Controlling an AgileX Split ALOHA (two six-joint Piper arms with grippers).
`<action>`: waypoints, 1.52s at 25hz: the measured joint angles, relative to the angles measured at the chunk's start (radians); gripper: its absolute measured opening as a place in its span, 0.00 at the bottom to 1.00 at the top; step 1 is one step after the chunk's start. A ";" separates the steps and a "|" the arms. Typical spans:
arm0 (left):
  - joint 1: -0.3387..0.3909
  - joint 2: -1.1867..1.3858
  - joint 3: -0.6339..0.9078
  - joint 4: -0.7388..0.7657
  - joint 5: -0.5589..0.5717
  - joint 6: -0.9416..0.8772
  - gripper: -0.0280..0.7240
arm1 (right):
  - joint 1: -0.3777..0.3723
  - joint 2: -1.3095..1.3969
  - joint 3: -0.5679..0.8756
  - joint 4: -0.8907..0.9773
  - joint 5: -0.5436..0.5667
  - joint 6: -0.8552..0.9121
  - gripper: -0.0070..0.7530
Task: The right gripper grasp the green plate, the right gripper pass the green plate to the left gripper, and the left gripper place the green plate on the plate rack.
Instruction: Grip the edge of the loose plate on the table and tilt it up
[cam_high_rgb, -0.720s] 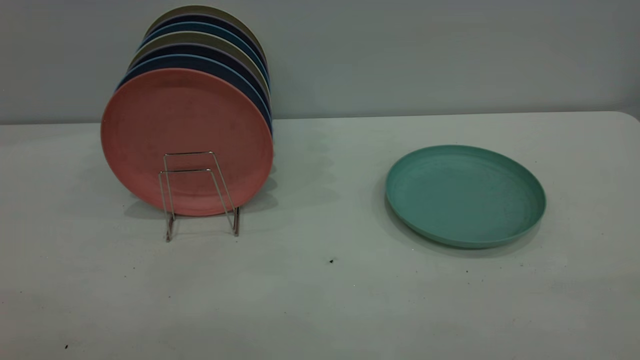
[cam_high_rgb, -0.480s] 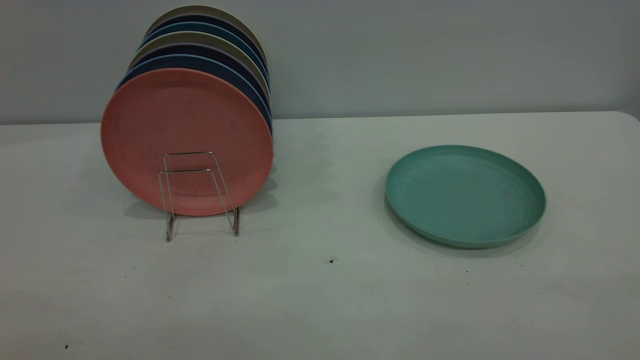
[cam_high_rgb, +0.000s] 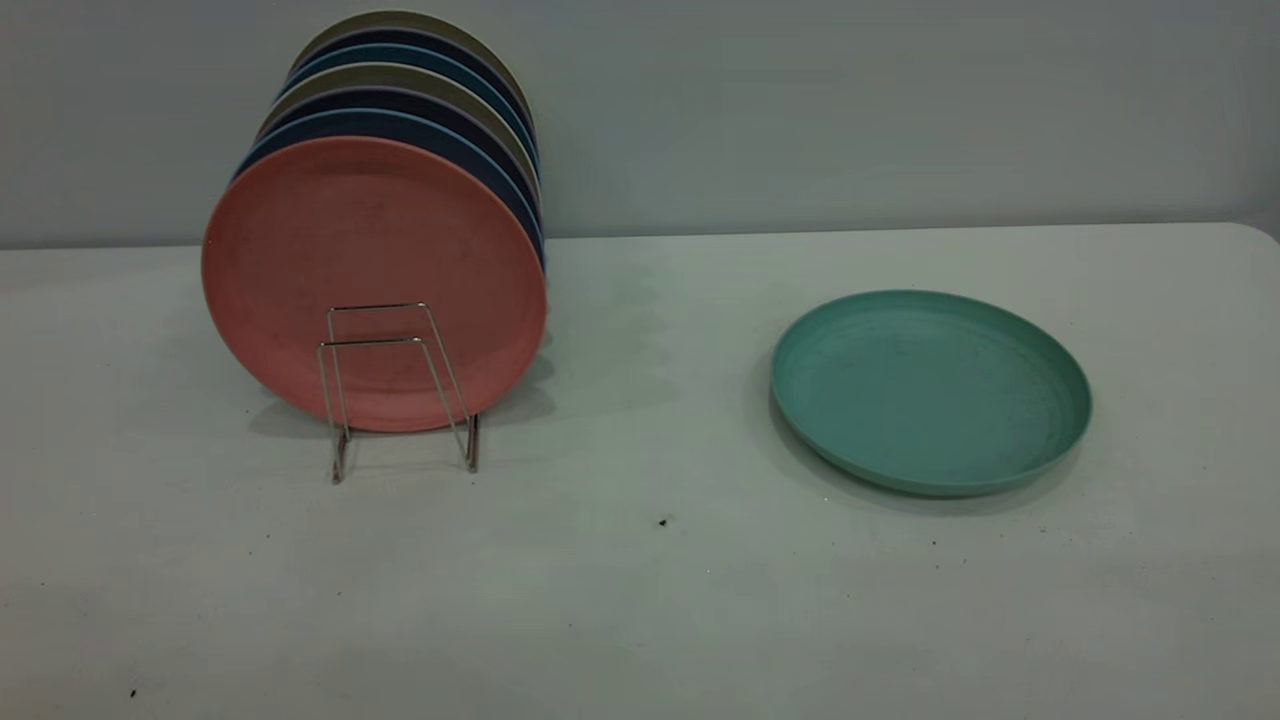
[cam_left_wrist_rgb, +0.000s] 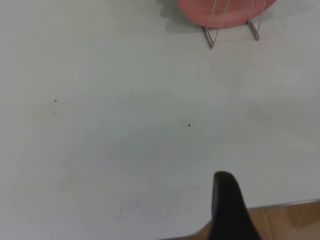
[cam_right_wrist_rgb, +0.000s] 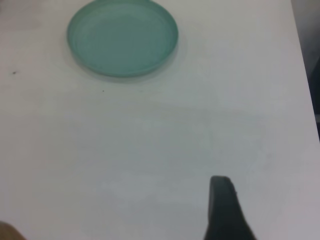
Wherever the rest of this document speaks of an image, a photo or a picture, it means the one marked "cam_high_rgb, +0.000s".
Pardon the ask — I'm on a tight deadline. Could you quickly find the green round plate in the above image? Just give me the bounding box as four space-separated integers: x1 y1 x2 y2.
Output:
769 289 1094 498

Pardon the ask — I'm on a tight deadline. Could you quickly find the navy blue round plate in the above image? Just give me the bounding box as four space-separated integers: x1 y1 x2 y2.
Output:
232 107 547 269

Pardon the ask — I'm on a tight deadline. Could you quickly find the pink round plate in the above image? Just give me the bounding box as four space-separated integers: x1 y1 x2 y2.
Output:
201 136 549 434

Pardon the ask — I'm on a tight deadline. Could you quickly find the beige round plate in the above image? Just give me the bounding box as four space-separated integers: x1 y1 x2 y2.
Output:
258 62 542 201
292 10 534 116

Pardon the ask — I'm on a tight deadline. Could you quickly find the dark purple round plate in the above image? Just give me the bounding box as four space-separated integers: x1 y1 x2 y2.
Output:
258 86 543 216
290 27 539 141

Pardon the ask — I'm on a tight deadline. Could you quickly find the metal wire plate rack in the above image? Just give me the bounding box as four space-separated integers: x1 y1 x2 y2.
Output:
316 302 481 485

